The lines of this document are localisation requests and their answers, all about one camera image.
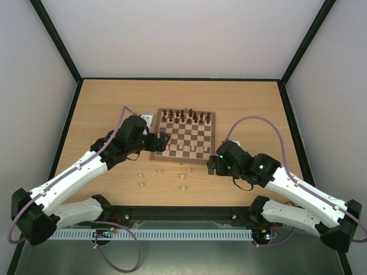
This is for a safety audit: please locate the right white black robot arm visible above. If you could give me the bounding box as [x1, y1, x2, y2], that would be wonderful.
[207, 140, 362, 253]

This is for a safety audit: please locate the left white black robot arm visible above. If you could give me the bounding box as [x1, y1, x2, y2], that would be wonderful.
[11, 115, 170, 246]

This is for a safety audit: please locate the dark chess pieces row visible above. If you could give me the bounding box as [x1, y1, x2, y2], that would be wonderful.
[157, 108, 216, 126]

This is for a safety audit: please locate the wooden folding chessboard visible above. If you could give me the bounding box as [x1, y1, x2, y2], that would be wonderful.
[150, 118, 216, 164]

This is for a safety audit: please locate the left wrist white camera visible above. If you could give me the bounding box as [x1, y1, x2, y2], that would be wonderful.
[141, 113, 157, 127]

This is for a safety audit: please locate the wrist white camera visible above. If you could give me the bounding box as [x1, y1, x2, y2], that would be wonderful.
[141, 113, 157, 127]
[228, 139, 240, 146]

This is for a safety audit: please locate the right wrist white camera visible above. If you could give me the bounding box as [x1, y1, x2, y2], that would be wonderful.
[228, 139, 240, 146]

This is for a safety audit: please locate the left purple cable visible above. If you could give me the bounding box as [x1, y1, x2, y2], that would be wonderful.
[7, 106, 142, 272]

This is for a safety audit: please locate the purple cable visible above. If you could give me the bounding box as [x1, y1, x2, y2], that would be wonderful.
[227, 116, 367, 248]
[7, 106, 142, 272]

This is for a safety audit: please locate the black aluminium front rail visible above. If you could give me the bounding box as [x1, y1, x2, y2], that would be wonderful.
[97, 206, 273, 229]

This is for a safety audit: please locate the light blue slotted cable duct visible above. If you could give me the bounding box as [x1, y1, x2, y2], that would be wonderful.
[49, 229, 253, 241]

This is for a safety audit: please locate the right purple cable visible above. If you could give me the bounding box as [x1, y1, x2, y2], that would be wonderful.
[227, 116, 367, 248]

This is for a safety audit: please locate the left black frame post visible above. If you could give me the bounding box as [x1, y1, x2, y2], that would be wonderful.
[29, 0, 82, 84]

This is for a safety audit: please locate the black frame post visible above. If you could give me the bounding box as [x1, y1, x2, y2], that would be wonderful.
[29, 0, 82, 84]
[279, 0, 336, 87]

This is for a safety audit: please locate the right black frame post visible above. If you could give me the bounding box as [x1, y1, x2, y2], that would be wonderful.
[279, 0, 336, 87]

